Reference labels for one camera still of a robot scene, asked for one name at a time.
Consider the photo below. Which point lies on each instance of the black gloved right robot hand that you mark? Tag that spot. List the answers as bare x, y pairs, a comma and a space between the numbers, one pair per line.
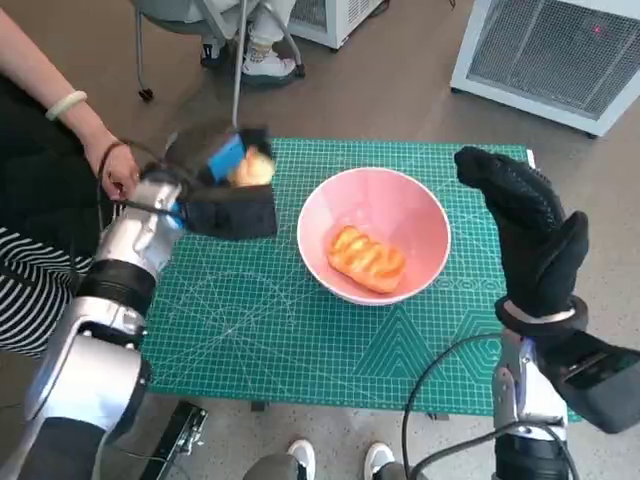
535, 240

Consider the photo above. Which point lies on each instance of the person's hand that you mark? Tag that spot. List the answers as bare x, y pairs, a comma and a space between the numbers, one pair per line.
117, 167

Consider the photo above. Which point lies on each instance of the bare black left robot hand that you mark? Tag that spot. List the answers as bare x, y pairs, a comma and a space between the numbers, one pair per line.
225, 160

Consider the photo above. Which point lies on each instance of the round pale toy bread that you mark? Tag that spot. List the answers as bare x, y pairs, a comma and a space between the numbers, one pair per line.
255, 170

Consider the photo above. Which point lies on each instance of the pink bowl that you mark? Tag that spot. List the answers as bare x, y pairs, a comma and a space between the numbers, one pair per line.
375, 210

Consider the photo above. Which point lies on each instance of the braided orange toy bread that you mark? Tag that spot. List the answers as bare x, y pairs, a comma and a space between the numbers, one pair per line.
365, 257

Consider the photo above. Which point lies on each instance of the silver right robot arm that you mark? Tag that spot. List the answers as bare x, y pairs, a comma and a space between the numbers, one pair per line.
525, 380

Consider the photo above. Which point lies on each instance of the person's forearm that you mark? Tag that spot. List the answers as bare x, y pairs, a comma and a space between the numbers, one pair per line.
40, 75

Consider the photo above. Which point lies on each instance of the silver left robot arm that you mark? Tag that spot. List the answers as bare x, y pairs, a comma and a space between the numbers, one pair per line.
125, 240

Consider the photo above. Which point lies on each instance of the pale bangle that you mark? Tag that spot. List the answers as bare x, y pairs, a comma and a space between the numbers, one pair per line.
65, 105

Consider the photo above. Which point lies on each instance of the person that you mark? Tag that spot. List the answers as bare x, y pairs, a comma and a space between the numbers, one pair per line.
262, 25
30, 270
300, 457

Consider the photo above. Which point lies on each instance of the green cutting mat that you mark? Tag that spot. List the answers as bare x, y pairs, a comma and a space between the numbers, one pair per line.
250, 310

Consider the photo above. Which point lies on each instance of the grey chair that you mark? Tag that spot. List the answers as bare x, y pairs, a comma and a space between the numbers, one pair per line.
170, 15

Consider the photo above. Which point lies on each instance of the small white mesh appliance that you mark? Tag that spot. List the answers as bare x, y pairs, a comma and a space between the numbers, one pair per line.
325, 20

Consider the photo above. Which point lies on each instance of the large white mesh appliance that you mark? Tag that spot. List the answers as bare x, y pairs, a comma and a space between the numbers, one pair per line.
540, 55

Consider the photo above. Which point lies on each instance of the black metal stand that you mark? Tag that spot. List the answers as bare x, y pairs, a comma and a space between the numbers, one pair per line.
170, 440

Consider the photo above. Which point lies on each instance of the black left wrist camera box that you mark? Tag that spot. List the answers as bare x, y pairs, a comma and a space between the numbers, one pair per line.
230, 212

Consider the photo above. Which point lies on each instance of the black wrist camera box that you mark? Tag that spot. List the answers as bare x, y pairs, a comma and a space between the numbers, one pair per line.
230, 212
600, 385

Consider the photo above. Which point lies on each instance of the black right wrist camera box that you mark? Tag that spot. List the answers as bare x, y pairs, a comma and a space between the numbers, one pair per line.
600, 385

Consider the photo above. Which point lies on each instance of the black table bracket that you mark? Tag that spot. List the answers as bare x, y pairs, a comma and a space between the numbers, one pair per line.
257, 407

